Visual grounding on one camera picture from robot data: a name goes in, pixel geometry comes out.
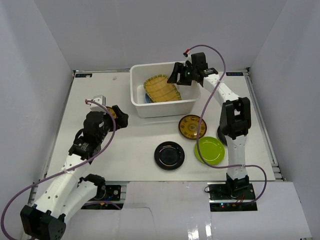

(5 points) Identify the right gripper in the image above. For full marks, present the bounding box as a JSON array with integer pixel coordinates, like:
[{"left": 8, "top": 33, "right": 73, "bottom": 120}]
[{"left": 166, "top": 62, "right": 197, "bottom": 86}]

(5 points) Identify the yellow patterned plate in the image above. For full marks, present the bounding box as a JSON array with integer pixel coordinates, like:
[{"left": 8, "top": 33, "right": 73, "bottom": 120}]
[
  {"left": 106, "top": 106, "right": 118, "bottom": 120},
  {"left": 178, "top": 114, "right": 200, "bottom": 140}
]

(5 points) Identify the fan-shaped bamboo woven tray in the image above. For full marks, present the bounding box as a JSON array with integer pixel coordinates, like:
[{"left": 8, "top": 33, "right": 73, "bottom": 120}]
[{"left": 143, "top": 74, "right": 182, "bottom": 103}]

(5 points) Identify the blue plate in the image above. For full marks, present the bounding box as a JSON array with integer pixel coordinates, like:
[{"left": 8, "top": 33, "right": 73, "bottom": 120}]
[{"left": 145, "top": 93, "right": 152, "bottom": 103}]

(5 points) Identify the black plate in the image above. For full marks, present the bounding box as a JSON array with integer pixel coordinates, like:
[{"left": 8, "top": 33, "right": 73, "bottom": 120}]
[{"left": 154, "top": 141, "right": 185, "bottom": 171}]

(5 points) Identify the lime green plate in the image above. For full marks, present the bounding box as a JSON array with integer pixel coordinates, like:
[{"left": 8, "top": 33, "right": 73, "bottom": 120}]
[{"left": 199, "top": 136, "right": 226, "bottom": 166}]

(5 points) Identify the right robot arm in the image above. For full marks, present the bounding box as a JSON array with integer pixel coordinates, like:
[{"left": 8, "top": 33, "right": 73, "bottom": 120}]
[{"left": 167, "top": 51, "right": 252, "bottom": 200}]

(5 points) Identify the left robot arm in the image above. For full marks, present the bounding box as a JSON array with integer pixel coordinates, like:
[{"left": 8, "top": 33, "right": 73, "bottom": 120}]
[{"left": 20, "top": 105, "right": 129, "bottom": 240}]

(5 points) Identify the white plastic bin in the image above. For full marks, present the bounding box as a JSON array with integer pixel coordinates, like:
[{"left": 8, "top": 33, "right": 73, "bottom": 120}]
[{"left": 130, "top": 62, "right": 201, "bottom": 118}]

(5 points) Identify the black glossy bowl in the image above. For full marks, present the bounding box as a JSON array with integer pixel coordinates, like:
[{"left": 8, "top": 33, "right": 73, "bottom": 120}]
[{"left": 216, "top": 127, "right": 228, "bottom": 146}]

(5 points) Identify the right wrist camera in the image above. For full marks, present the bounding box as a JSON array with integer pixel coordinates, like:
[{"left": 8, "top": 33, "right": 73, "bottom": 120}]
[{"left": 183, "top": 49, "right": 192, "bottom": 67}]

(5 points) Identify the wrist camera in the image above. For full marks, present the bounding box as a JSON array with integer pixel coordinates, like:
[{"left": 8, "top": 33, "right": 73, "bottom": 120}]
[
  {"left": 183, "top": 49, "right": 192, "bottom": 67},
  {"left": 85, "top": 95, "right": 106, "bottom": 112}
]

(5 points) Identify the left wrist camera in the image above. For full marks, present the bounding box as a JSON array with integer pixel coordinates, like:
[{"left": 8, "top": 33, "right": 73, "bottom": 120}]
[{"left": 85, "top": 95, "right": 106, "bottom": 112}]

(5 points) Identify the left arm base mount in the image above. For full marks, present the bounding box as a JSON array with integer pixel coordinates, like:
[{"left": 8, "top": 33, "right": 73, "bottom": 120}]
[{"left": 81, "top": 185, "right": 124, "bottom": 210}]

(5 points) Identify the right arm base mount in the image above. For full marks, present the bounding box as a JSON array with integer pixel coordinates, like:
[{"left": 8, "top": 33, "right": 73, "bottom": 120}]
[{"left": 204, "top": 183, "right": 258, "bottom": 213}]

